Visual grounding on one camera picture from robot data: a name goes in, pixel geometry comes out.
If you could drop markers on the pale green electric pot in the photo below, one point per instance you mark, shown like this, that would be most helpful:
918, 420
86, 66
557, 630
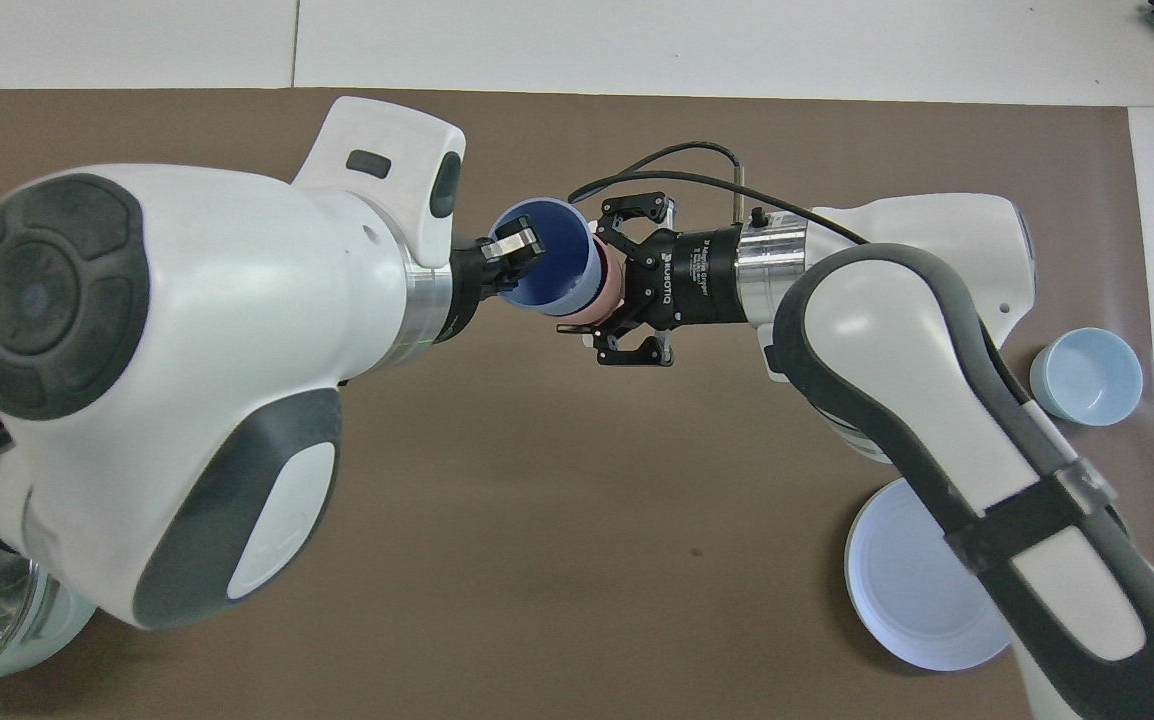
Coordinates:
67, 630

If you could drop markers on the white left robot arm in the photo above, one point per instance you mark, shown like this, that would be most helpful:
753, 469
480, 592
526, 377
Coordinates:
217, 330

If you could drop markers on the lavender blue plate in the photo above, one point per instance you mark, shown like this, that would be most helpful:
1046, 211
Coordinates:
907, 590

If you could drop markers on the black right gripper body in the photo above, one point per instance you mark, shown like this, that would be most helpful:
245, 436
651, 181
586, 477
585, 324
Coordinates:
697, 278

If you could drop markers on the brown paper table mat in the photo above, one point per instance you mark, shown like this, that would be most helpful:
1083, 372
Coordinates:
557, 480

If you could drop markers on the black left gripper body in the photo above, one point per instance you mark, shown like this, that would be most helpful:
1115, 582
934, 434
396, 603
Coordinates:
467, 285

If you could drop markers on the blue plastic cup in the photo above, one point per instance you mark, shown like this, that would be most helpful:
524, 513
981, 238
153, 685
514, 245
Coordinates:
557, 260

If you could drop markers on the light blue bowl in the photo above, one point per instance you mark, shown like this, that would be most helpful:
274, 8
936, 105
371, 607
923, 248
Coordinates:
1092, 380

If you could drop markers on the pink plastic cup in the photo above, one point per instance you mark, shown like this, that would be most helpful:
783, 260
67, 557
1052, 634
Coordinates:
605, 300

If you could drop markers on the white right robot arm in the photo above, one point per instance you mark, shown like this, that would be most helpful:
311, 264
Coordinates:
897, 340

